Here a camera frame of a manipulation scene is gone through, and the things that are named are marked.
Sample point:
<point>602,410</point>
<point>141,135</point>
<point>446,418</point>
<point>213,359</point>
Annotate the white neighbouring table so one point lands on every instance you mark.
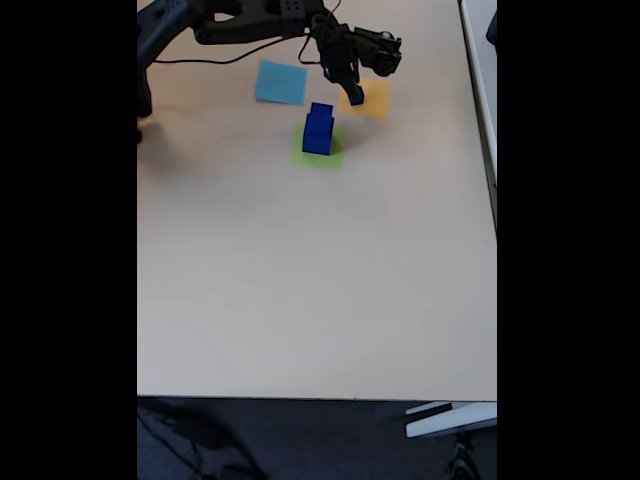
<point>482,75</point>

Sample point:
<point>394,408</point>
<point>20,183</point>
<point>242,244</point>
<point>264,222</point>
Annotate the dark blue object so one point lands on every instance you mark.
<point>493,30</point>

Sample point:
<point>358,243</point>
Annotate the blue square sheet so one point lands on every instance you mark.
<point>280,82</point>

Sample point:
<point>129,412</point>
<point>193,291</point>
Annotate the white grey bar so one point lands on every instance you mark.
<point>450,420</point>

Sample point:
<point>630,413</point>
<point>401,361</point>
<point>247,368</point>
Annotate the small blue cube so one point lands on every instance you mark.
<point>322,114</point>

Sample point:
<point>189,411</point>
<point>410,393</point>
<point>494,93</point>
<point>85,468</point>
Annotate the green square sheet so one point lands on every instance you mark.
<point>335,161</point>

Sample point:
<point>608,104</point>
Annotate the tiny blue cube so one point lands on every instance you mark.
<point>357,100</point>

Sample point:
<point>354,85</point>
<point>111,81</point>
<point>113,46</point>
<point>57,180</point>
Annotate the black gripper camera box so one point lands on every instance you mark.
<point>380,50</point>

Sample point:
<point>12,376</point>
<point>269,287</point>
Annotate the large blue cube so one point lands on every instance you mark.
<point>315,142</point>

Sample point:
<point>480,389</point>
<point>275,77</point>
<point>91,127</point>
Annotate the orange square sheet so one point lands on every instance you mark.
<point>377,102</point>

